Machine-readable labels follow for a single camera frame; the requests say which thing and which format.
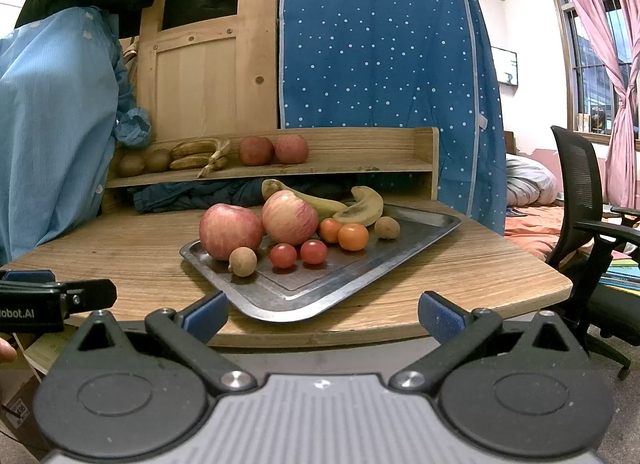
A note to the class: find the black office chair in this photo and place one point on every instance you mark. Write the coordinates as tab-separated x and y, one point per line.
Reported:
580	169

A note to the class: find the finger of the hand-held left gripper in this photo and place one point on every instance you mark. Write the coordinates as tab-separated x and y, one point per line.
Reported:
92	295
25	276

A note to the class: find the blue dotted fabric wardrobe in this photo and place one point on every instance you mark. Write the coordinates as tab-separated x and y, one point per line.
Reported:
375	44

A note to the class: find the dark red apple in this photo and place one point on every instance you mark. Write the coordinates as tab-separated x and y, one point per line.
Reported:
291	149
256	151

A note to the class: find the brown spotted yellow banana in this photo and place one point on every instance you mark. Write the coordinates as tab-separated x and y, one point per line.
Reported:
362	206

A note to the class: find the brown banana bunch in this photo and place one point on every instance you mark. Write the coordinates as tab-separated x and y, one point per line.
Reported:
192	147

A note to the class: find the window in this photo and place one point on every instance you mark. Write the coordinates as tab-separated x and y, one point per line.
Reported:
590	74

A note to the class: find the white bedding bundle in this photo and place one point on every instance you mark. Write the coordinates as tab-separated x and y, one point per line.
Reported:
532	179

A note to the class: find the light blue shirt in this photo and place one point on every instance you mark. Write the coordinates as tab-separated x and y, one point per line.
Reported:
55	144

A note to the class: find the orange blanket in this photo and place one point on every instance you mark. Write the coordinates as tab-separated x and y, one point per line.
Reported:
530	229

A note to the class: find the metal tray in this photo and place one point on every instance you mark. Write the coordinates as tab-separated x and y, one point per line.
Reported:
310	289

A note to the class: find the wooden desk shelf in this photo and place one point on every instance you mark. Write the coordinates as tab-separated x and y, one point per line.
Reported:
350	144

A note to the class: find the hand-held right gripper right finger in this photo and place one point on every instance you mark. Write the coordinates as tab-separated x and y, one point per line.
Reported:
440	314

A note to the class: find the tan longan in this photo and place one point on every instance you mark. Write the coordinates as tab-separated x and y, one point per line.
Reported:
243	261

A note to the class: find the red cherry tomato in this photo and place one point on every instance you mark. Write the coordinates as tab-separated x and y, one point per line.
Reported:
283	255
314	251

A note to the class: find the pink curtain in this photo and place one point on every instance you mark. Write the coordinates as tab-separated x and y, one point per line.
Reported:
622	144

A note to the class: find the wooden panel frame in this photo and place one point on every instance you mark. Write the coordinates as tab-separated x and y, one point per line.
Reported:
200	89

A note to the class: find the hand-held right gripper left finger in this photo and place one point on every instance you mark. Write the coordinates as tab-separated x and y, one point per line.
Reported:
207	313

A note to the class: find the pale yellow banana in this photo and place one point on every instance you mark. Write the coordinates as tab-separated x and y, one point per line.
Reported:
325	205

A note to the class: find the cardboard box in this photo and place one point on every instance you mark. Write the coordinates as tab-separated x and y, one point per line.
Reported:
20	394

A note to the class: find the dark blue cloth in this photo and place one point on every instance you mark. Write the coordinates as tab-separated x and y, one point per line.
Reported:
200	194

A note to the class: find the orange tangerine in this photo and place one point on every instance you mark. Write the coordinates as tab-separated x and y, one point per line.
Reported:
330	230
354	236

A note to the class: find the wall picture frame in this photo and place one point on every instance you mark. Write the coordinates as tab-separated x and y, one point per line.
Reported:
506	67

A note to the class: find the person's left hand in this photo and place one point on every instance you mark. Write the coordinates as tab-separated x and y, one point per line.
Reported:
6	351

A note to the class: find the colourful books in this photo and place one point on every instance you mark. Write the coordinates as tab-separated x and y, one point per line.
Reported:
622	271

